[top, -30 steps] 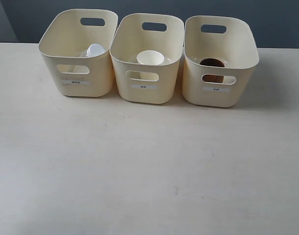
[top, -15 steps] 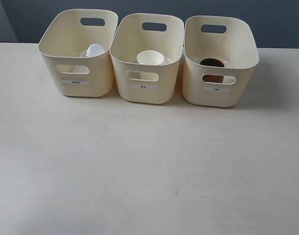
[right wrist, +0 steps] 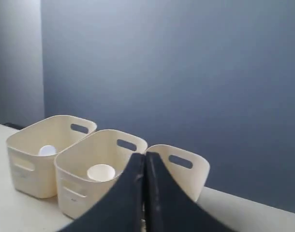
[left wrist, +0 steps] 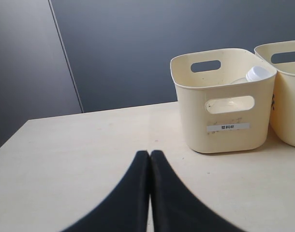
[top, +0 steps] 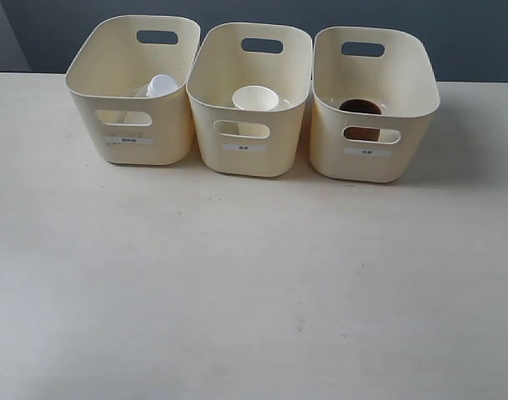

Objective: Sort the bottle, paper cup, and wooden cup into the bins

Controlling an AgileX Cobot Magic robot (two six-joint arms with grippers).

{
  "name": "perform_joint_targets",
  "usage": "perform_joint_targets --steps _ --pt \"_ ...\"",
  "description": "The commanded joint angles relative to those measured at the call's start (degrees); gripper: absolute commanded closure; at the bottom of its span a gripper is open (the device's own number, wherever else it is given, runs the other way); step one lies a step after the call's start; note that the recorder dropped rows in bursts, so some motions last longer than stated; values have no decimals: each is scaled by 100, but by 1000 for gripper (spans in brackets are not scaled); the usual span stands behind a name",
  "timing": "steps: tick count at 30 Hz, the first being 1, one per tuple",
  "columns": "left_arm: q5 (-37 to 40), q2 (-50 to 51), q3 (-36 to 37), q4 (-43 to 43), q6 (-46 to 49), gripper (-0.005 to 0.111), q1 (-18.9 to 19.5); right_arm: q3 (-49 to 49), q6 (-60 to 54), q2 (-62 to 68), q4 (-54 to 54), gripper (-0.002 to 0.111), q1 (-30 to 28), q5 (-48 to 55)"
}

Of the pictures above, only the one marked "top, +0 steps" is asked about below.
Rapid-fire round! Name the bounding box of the brown wooden cup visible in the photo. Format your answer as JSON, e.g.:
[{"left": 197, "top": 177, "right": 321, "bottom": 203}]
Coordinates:
[{"left": 339, "top": 99, "right": 382, "bottom": 142}]

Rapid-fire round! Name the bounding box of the white paper cup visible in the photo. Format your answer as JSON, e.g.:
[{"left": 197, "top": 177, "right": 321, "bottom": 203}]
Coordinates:
[{"left": 231, "top": 85, "right": 280, "bottom": 138}]

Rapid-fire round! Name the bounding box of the cream plastic bin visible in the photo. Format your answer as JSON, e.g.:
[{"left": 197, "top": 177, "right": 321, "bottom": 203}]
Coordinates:
[
  {"left": 187, "top": 22, "right": 313, "bottom": 178},
  {"left": 310, "top": 27, "right": 441, "bottom": 183},
  {"left": 65, "top": 15, "right": 201, "bottom": 165}
]

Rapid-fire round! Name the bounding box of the left cream plastic bin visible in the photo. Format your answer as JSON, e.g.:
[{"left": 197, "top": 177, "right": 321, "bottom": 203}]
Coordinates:
[{"left": 65, "top": 15, "right": 201, "bottom": 165}]

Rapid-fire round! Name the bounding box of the middle cream plastic bin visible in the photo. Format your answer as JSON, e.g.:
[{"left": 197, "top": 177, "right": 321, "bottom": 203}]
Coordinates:
[{"left": 187, "top": 22, "right": 313, "bottom": 178}]

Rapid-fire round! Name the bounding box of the right cream plastic bin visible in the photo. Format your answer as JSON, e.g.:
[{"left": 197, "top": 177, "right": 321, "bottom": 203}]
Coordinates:
[{"left": 310, "top": 27, "right": 441, "bottom": 183}]

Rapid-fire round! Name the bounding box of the clear plastic bottle white cap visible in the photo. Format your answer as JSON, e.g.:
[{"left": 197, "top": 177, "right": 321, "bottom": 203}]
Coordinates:
[{"left": 119, "top": 73, "right": 179, "bottom": 125}]

